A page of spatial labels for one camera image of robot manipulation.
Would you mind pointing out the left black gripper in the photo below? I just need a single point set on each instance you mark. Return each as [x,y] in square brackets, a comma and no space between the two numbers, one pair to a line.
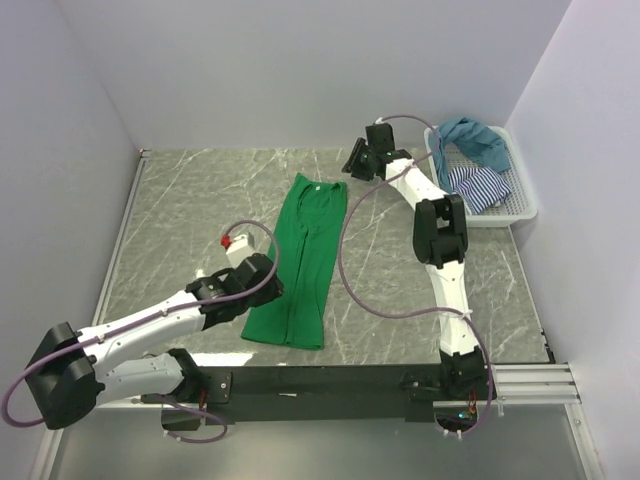
[273,289]

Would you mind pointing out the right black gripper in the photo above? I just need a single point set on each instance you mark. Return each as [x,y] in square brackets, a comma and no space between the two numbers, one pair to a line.
[351,165]

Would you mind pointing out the green tank top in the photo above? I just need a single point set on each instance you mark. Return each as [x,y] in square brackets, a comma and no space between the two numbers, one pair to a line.
[307,232]

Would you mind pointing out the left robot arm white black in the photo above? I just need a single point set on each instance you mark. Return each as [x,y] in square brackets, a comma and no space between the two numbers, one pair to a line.
[74,371]

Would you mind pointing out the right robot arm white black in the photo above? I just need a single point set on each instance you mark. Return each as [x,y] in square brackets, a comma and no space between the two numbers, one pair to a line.
[440,242]

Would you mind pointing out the blue tank top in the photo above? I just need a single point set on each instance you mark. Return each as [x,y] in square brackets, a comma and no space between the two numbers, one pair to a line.
[474,140]

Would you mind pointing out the striped tank top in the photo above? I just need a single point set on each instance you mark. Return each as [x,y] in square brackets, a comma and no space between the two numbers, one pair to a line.
[481,188]

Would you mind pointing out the black base beam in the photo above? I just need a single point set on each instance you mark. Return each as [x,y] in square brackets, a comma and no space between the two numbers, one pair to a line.
[309,393]

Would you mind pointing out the white plastic basket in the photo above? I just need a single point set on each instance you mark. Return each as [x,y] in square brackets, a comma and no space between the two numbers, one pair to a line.
[519,205]

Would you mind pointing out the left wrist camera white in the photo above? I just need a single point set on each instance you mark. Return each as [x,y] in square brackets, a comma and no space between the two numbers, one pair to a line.
[238,248]

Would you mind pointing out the aluminium rail frame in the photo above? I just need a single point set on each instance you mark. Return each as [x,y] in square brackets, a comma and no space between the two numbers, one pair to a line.
[180,203]

